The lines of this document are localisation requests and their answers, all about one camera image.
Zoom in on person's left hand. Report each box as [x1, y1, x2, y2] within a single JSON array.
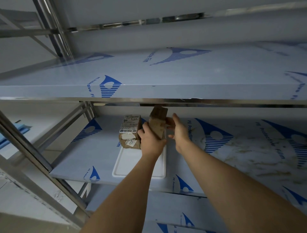
[[138, 122, 167, 159]]

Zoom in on person's right hand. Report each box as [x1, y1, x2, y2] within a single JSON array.
[[165, 113, 192, 154]]

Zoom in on plain brown cardboard package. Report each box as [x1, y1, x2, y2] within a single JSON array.
[[148, 105, 168, 140]]

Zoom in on person's right forearm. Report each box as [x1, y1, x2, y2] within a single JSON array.
[[179, 141, 307, 233]]

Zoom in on person's left forearm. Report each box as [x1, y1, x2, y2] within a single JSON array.
[[80, 154, 166, 233]]

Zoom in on brown package with white labels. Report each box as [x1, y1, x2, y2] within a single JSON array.
[[118, 114, 142, 150]]

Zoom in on white plastic tray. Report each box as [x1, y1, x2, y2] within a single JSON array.
[[112, 137, 167, 178]]

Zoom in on film-covered steel shelf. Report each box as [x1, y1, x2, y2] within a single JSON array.
[[49, 113, 307, 215], [54, 0, 307, 33], [85, 184, 228, 233], [0, 41, 307, 105]]

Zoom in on neighbouring steel rack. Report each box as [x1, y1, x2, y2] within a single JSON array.
[[0, 7, 93, 229]]

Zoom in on blue sheet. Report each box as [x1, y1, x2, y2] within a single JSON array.
[[0, 120, 32, 150]]

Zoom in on steel rack frame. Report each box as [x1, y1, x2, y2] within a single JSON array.
[[32, 0, 96, 120]]

